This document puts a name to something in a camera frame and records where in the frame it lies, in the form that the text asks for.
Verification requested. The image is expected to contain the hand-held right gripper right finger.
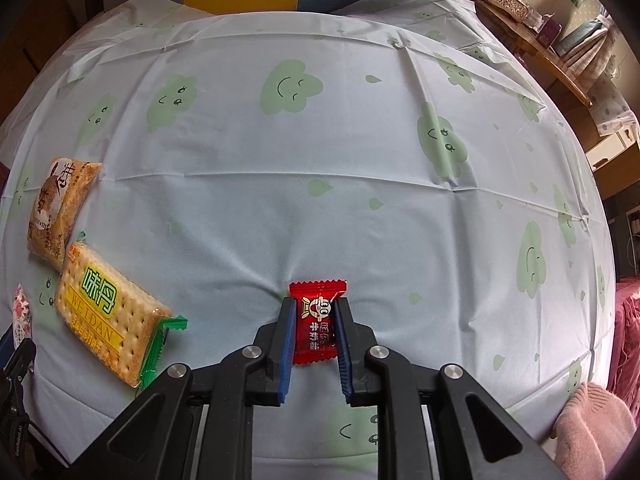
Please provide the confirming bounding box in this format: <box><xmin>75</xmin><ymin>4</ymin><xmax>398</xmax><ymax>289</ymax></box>
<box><xmin>333</xmin><ymin>297</ymin><xmax>568</xmax><ymax>480</ymax></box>

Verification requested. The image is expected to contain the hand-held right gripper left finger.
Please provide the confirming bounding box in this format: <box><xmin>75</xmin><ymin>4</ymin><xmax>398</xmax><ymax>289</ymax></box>
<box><xmin>60</xmin><ymin>297</ymin><xmax>297</xmax><ymax>480</ymax></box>

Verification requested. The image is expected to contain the red candy packet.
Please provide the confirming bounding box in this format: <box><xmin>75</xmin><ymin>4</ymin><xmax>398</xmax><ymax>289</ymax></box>
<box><xmin>288</xmin><ymin>278</ymin><xmax>347</xmax><ymax>366</ymax></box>

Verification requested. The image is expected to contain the brown cake packet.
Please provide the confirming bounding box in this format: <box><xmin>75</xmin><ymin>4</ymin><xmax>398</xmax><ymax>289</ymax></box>
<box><xmin>26</xmin><ymin>156</ymin><xmax>103</xmax><ymax>273</ymax></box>

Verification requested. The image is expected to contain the white pink floral packet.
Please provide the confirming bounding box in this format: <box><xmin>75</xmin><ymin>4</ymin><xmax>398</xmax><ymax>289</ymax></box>
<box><xmin>11</xmin><ymin>284</ymin><xmax>35</xmax><ymax>351</ymax></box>

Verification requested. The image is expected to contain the yellow green cracker packet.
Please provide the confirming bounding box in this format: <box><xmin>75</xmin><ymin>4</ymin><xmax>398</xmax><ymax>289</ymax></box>
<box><xmin>53</xmin><ymin>232</ymin><xmax>188</xmax><ymax>390</ymax></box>

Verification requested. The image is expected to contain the cloud print tablecloth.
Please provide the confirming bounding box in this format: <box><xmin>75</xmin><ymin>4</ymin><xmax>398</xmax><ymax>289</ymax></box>
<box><xmin>0</xmin><ymin>0</ymin><xmax>618</xmax><ymax>466</ymax></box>

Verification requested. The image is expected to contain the pink fuzzy cloth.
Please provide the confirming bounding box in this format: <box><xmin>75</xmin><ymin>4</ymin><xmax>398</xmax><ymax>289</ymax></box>
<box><xmin>552</xmin><ymin>382</ymin><xmax>638</xmax><ymax>480</ymax></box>

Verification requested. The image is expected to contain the pink blanket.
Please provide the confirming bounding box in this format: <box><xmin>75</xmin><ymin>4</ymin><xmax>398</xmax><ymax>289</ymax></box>
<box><xmin>607</xmin><ymin>275</ymin><xmax>640</xmax><ymax>396</ymax></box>

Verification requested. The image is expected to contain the dark shelf unit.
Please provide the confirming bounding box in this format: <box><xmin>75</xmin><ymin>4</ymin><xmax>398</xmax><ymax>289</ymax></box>
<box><xmin>605</xmin><ymin>195</ymin><xmax>640</xmax><ymax>281</ymax></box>

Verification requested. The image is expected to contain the white cabinet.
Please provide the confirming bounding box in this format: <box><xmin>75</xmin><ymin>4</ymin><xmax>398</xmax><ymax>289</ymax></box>
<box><xmin>582</xmin><ymin>120</ymin><xmax>640</xmax><ymax>176</ymax></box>

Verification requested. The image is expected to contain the wooden desk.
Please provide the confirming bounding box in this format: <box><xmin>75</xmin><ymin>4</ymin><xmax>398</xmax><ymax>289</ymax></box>
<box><xmin>447</xmin><ymin>0</ymin><xmax>593</xmax><ymax>108</ymax></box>

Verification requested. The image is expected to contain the spotted curtain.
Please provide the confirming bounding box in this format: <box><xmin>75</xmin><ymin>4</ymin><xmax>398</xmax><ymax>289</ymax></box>
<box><xmin>555</xmin><ymin>10</ymin><xmax>640</xmax><ymax>136</ymax></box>

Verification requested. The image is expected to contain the purple box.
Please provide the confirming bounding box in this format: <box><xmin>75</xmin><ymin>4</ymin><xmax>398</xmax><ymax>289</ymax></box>
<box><xmin>535</xmin><ymin>15</ymin><xmax>563</xmax><ymax>46</ymax></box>

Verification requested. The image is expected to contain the wooden wardrobe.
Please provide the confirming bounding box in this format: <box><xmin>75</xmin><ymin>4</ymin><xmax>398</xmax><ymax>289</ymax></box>
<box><xmin>0</xmin><ymin>0</ymin><xmax>103</xmax><ymax>126</ymax></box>

